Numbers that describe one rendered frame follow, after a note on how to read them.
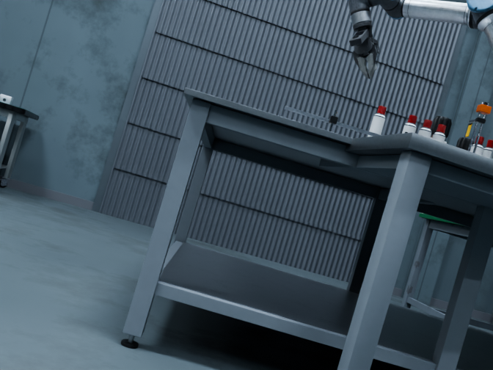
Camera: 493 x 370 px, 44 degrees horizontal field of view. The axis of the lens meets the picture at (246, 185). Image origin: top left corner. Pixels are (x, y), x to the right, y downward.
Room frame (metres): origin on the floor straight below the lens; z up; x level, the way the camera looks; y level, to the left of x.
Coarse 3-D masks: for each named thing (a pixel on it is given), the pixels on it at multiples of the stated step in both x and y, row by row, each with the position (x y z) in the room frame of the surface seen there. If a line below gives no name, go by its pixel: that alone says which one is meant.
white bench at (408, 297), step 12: (420, 216) 4.36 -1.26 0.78; (432, 216) 4.20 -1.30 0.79; (432, 228) 4.25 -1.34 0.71; (444, 228) 4.10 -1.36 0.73; (456, 228) 3.95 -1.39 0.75; (468, 228) 3.82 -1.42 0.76; (420, 240) 4.34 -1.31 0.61; (420, 252) 4.31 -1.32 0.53; (420, 264) 4.31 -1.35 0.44; (408, 288) 4.32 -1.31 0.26; (408, 300) 4.29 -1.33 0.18; (432, 312) 3.95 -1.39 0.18; (444, 312) 4.04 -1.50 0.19; (480, 324) 4.09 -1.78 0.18; (492, 324) 4.11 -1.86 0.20
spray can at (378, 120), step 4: (380, 108) 2.54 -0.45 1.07; (384, 108) 2.54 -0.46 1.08; (380, 112) 2.53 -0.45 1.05; (384, 112) 2.54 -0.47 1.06; (376, 116) 2.53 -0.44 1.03; (380, 116) 2.52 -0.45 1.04; (372, 120) 2.55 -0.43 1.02; (376, 120) 2.53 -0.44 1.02; (380, 120) 2.53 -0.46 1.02; (384, 120) 2.54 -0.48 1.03; (372, 124) 2.54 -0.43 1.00; (376, 124) 2.53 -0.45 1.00; (380, 124) 2.53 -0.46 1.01; (372, 128) 2.53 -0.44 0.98; (376, 128) 2.53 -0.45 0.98; (380, 128) 2.53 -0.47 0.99; (376, 132) 2.53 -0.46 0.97; (380, 132) 2.53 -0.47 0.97; (368, 136) 2.54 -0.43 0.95
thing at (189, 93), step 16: (192, 96) 1.89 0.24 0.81; (208, 96) 1.88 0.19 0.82; (240, 112) 1.93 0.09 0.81; (256, 112) 1.88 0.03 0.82; (304, 128) 1.89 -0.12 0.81; (320, 128) 1.89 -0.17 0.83; (240, 144) 3.19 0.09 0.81; (256, 144) 2.90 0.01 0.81; (272, 144) 2.66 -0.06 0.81; (288, 160) 3.31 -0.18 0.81; (304, 160) 3.00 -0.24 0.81; (320, 160) 2.75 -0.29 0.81; (448, 208) 3.35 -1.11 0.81
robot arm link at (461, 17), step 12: (408, 0) 2.32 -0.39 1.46; (420, 0) 2.30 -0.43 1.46; (432, 0) 2.28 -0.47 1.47; (396, 12) 2.36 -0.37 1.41; (408, 12) 2.32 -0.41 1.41; (420, 12) 2.29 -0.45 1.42; (432, 12) 2.26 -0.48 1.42; (444, 12) 2.24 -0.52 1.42; (456, 12) 2.21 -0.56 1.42; (468, 12) 2.18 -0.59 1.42; (468, 24) 2.20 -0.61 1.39
